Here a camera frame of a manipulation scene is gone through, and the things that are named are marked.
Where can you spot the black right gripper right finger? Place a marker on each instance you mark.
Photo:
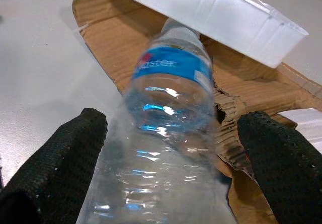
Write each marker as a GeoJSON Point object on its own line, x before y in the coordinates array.
{"type": "Point", "coordinates": [284, 168]}

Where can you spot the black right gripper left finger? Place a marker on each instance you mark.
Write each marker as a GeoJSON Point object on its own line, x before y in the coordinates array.
{"type": "Point", "coordinates": [58, 163]}

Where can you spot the clear plastic bottle blue label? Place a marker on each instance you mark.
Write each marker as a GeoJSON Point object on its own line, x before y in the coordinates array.
{"type": "Point", "coordinates": [163, 108]}

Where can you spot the white flat sheet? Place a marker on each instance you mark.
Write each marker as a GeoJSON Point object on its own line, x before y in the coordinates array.
{"type": "Point", "coordinates": [307, 123]}

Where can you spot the white translucent plastic container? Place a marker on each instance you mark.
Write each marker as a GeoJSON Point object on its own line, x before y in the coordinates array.
{"type": "Point", "coordinates": [226, 20]}

